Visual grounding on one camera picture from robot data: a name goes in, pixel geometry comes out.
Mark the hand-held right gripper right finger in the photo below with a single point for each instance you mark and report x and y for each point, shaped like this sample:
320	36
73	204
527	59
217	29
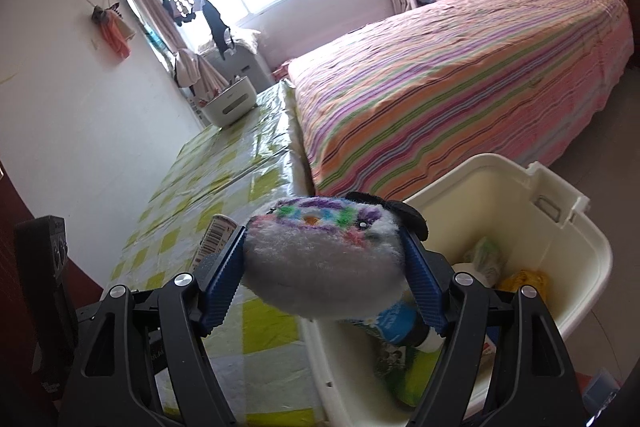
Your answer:
425	287

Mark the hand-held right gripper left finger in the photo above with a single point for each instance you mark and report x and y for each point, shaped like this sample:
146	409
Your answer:
225	282

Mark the brown bottle blue label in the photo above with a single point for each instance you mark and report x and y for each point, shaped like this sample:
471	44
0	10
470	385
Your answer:
395	322

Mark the bright green packet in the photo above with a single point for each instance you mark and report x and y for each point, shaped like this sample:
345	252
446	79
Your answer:
420	377

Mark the white round plush toy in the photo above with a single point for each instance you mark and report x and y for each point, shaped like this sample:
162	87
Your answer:
320	267

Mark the gold foil packet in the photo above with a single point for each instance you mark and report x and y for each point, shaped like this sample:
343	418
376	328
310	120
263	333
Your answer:
522	284

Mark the cream plastic bin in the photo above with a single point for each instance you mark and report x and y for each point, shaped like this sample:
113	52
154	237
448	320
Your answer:
500	187

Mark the white printed tube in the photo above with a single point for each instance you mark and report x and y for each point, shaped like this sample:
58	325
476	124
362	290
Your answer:
215	237

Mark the checkered plastic tablecloth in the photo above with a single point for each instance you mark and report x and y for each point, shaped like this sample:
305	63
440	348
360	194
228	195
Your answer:
240	157

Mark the white plastic basket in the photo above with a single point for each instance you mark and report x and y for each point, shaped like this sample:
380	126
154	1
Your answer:
232	104

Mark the striped bed sheet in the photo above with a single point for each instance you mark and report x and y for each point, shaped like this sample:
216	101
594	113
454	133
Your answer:
450	82

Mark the beige hanging cloth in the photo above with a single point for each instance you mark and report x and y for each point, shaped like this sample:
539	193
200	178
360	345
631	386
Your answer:
197	74

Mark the white appliance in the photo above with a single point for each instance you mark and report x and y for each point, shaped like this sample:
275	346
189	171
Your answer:
250	67

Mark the black hanging garment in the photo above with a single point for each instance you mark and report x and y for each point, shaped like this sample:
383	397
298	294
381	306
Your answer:
217	24

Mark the hanging small garments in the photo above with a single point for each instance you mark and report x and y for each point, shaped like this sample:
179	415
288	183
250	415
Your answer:
180	7

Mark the orange cloth on wall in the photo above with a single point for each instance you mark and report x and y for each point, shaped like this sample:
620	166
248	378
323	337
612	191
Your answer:
117	34

